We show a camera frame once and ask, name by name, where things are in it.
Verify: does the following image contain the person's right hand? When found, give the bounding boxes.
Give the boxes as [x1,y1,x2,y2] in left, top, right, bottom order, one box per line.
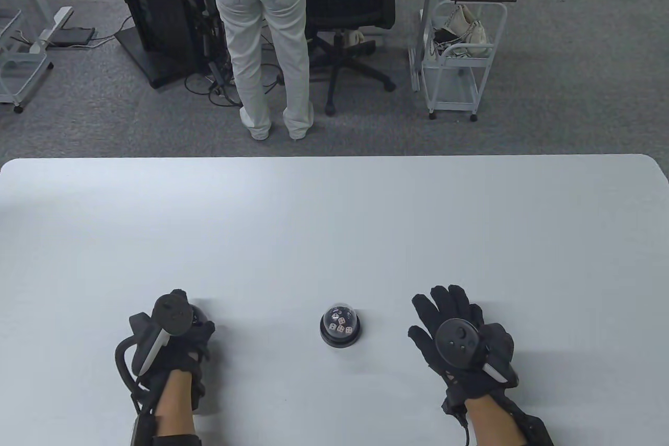
[408,285,519,415]

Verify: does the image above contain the person's left hand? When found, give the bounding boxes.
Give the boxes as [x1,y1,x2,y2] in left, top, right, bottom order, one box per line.
[131,288,217,413]

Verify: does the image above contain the black dice shaker cover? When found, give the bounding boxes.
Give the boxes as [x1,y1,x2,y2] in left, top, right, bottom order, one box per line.
[188,304,215,329]

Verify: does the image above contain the black dice shaker base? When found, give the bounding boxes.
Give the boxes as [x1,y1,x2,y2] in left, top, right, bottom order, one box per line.
[320,328,361,348]

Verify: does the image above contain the clear dice shaker dome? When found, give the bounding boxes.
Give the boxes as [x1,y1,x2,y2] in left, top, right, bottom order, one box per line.
[321,302,360,337]

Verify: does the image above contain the person's right forearm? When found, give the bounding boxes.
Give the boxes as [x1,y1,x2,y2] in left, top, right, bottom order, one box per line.
[464,391,528,446]

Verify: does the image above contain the black tracking controller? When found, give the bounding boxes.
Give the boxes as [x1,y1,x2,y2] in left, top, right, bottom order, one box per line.
[115,293,193,389]
[435,318,510,384]

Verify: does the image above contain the black floor box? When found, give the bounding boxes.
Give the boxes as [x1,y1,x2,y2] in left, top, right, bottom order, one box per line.
[52,27,96,48]

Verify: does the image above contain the black computer tower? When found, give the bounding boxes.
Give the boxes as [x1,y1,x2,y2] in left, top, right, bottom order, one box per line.
[115,0,230,90]

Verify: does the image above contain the beige handbag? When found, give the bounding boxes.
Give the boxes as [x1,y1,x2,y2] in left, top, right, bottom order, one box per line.
[442,4,489,57]

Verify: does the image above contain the black office chair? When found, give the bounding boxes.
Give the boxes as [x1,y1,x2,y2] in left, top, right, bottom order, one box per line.
[295,0,403,116]

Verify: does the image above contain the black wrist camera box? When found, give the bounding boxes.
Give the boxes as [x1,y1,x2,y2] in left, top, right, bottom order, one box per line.
[130,412,157,446]
[510,399,555,446]

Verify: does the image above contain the black arm strap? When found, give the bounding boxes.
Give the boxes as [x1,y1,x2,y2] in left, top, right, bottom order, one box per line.
[154,433,202,446]

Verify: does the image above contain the black floor cables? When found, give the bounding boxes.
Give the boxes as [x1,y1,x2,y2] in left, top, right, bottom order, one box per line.
[183,30,288,107]

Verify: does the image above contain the white wire cart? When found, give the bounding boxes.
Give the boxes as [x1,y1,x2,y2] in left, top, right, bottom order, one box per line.
[421,1,509,122]

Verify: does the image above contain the white metal frame cart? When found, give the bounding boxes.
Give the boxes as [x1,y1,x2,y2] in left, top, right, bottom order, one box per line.
[0,7,54,115]

